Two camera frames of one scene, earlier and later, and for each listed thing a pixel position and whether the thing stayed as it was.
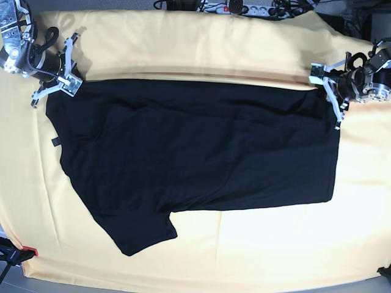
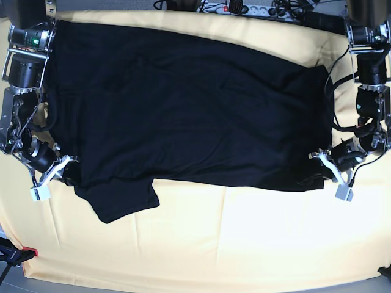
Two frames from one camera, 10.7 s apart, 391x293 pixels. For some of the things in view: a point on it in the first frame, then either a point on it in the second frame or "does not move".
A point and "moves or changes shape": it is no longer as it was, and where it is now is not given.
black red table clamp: x=10 y=253 does not move
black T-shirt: x=137 y=150 moves or changes shape
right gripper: x=343 y=80 → x=345 y=155
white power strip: x=250 y=10 does not move
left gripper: x=54 y=65 → x=43 y=156
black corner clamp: x=385 y=271 does not move
